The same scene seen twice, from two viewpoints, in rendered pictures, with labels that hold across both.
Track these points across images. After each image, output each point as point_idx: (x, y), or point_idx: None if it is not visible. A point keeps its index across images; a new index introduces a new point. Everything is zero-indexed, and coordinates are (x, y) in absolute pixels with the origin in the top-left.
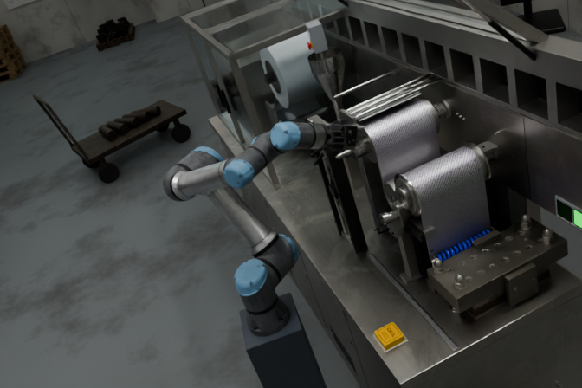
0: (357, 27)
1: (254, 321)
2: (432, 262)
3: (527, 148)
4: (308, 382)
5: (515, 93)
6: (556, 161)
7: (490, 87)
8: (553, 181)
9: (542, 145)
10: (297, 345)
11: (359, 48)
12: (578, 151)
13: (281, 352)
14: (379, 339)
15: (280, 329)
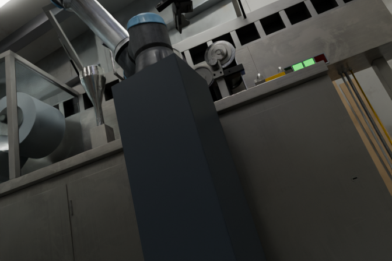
0: (86, 104)
1: (160, 56)
2: (255, 80)
3: (254, 60)
4: (227, 155)
5: (238, 39)
6: (272, 52)
7: None
8: (275, 63)
9: (262, 50)
10: (207, 95)
11: (93, 108)
12: (281, 37)
13: (199, 88)
14: (275, 75)
15: None
